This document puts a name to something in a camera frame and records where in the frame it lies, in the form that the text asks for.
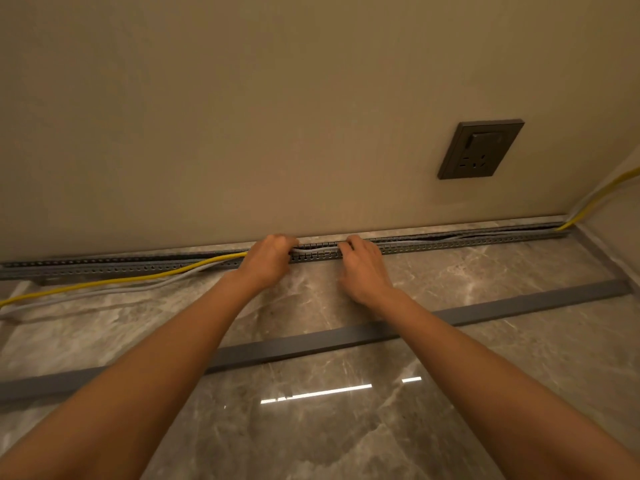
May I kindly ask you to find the grey cable duct cover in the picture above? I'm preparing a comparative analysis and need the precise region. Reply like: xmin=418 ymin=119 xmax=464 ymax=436
xmin=0 ymin=280 xmax=632 ymax=403

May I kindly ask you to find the grey slotted cable duct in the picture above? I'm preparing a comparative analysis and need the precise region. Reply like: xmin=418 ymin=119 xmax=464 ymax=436
xmin=0 ymin=223 xmax=572 ymax=283

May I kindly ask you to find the person's left forearm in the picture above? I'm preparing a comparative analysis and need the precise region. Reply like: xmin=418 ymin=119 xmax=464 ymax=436
xmin=0 ymin=273 xmax=266 ymax=480

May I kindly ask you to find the person's left hand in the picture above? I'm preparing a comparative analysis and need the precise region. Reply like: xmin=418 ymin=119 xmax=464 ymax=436
xmin=226 ymin=234 xmax=301 ymax=291

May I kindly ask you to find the person's right hand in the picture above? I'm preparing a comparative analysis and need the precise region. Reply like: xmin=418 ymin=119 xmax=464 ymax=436
xmin=337 ymin=234 xmax=397 ymax=312

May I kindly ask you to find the person's right forearm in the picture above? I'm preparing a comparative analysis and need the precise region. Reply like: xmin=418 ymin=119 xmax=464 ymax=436
xmin=372 ymin=289 xmax=640 ymax=480

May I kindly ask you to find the white cable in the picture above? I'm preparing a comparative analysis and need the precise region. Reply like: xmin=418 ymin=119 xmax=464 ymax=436
xmin=0 ymin=172 xmax=640 ymax=320

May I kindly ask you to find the yellow cable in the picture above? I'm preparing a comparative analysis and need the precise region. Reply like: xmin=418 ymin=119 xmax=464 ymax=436
xmin=0 ymin=167 xmax=640 ymax=309

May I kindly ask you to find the dark grey wall socket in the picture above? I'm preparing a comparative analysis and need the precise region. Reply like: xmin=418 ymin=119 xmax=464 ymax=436
xmin=437 ymin=119 xmax=525 ymax=180

